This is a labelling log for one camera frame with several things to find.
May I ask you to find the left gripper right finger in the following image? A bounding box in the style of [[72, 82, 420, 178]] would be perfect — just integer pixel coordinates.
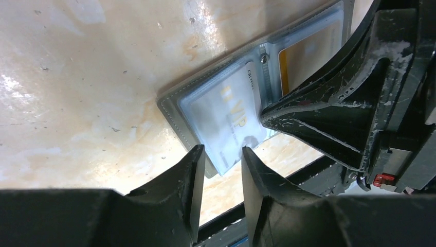
[[242, 147, 435, 246]]

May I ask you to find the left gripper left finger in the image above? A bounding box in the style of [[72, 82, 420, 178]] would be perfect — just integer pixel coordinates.
[[1, 145, 205, 246]]

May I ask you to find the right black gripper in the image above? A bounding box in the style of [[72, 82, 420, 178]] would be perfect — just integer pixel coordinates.
[[261, 1, 435, 193]]

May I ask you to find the silver VIP card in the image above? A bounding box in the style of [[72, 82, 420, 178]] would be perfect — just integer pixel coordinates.
[[180, 61, 272, 175]]

